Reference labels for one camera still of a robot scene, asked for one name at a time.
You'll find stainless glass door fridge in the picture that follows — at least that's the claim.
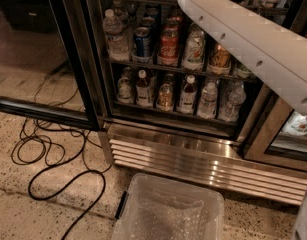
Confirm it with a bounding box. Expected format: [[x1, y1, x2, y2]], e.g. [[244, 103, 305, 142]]
[[56, 0, 307, 209]]

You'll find clear bottle bottom left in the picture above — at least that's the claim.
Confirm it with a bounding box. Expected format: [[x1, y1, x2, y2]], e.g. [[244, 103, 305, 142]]
[[117, 67, 134, 104]]

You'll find clear plastic storage bin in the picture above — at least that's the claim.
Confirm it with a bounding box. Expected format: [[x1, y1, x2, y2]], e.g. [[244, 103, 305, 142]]
[[111, 173, 224, 240]]

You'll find black cable on floor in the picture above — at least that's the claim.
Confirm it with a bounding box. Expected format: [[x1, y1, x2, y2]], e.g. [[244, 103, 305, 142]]
[[10, 62, 113, 240]]

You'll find steel fridge base grille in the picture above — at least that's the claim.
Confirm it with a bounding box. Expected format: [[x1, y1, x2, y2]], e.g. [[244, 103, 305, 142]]
[[98, 123, 307, 205]]

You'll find green soda can middle shelf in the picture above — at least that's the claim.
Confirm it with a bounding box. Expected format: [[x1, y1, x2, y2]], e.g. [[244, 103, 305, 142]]
[[233, 61, 253, 79]]

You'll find small water bottle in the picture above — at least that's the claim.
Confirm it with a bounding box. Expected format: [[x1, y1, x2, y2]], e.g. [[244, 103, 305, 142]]
[[218, 87, 246, 122], [197, 82, 218, 119]]

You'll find large clear water bottle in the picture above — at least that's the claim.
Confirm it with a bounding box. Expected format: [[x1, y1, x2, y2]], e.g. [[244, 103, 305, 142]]
[[103, 9, 130, 61]]

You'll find white green soda can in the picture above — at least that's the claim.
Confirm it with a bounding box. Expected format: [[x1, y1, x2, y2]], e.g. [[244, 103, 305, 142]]
[[182, 23, 206, 71]]

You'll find open glass fridge door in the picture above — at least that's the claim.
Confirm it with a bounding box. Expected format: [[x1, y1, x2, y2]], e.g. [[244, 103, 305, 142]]
[[0, 0, 101, 130]]

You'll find blue soda can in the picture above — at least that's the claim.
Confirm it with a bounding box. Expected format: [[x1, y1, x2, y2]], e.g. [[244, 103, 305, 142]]
[[133, 27, 151, 57]]

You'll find closed right fridge door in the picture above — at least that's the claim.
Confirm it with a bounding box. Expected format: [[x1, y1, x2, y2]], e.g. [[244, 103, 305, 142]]
[[244, 84, 307, 172]]

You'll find orange gold soda can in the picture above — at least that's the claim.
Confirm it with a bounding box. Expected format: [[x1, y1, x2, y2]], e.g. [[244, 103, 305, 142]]
[[207, 43, 231, 75]]

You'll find red cola can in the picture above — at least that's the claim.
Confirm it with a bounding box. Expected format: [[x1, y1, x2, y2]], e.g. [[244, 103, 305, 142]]
[[159, 29, 179, 59]]

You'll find rightmost small water bottle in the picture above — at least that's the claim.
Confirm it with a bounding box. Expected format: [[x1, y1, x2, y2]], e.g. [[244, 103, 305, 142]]
[[218, 87, 246, 122]]

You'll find amber tea bottle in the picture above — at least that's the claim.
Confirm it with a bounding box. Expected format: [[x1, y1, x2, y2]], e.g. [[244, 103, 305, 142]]
[[156, 73, 175, 111]]

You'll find white cap juice bottle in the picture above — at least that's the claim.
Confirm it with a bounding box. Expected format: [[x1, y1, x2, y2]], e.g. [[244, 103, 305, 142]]
[[136, 69, 153, 107]]

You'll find dark drink white cap bottle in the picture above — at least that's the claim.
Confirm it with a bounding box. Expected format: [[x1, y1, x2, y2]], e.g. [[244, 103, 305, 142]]
[[177, 74, 197, 114]]

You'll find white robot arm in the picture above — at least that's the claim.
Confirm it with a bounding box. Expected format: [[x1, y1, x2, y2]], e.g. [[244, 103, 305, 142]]
[[177, 0, 307, 121]]

